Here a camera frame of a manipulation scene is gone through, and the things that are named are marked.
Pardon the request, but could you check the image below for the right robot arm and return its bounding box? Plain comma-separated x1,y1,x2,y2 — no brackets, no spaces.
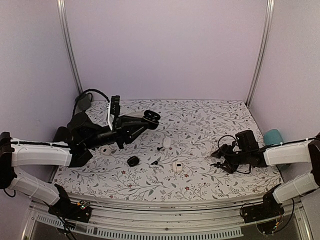
211,130,320,218

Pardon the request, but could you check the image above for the floral patterned table mat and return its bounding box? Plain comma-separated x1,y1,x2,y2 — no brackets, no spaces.
53,100,282,202

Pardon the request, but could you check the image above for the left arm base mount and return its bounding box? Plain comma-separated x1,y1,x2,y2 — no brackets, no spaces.
48,199,93,223

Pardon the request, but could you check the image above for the white closed earbud case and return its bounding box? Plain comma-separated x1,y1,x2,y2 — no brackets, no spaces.
162,137,172,149

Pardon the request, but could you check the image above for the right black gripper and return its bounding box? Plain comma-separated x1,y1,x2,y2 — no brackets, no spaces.
211,144,250,174

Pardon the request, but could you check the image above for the grey mug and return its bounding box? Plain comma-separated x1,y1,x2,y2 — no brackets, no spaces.
74,92,93,111

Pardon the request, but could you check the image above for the white open earbud case left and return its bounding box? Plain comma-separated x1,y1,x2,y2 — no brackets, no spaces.
100,147,112,156

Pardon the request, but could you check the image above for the white open earbud case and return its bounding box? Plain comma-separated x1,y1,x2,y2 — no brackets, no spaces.
172,161,183,173
100,147,112,156

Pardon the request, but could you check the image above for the aluminium frame post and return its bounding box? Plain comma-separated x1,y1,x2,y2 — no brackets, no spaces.
56,0,83,95
245,0,275,109

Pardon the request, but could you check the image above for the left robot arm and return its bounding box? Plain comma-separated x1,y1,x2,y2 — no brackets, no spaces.
0,112,157,217

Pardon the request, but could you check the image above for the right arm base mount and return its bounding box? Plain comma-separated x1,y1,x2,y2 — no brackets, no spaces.
239,200,285,223

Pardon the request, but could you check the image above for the left aluminium frame post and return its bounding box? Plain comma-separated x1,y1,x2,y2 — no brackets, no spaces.
56,0,83,95

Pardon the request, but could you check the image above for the white spiral ceramic plate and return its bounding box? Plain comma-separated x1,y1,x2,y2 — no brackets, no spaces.
128,111,144,118

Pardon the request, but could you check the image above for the teal cylinder cup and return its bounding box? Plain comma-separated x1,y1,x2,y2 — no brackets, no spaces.
263,128,296,172

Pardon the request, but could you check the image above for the aluminium front rail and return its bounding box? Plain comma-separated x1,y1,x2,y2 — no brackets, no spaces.
21,194,314,240

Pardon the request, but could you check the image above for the black open case left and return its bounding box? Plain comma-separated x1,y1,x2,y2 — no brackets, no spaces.
127,156,140,167

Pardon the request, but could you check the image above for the right aluminium frame post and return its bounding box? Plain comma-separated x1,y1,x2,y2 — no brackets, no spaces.
245,0,275,109

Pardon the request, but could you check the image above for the white open earbud case centre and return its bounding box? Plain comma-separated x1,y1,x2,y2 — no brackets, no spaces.
172,161,183,173

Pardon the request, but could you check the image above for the black charging case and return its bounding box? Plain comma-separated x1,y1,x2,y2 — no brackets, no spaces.
142,110,161,130

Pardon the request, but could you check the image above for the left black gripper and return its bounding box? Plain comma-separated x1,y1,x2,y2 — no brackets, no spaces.
84,115,149,150

